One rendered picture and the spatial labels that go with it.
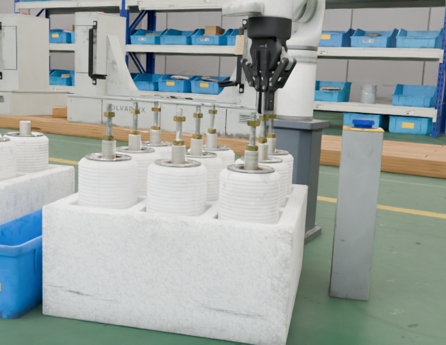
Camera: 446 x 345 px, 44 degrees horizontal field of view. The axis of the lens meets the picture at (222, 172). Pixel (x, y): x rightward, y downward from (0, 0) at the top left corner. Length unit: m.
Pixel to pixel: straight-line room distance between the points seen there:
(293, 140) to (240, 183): 0.55
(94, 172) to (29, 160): 0.35
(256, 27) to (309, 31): 0.48
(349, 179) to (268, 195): 0.23
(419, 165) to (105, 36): 2.18
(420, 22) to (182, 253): 8.62
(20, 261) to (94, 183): 0.16
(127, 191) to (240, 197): 0.19
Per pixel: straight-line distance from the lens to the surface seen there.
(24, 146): 1.22
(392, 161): 2.77
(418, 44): 5.51
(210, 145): 1.10
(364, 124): 1.02
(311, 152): 1.37
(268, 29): 0.94
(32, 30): 4.37
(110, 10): 7.80
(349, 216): 1.03
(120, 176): 0.89
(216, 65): 10.43
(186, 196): 0.85
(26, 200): 1.14
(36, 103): 4.38
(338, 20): 9.61
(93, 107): 3.69
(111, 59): 3.81
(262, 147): 0.96
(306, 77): 1.38
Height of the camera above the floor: 0.38
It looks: 9 degrees down
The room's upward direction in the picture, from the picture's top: 3 degrees clockwise
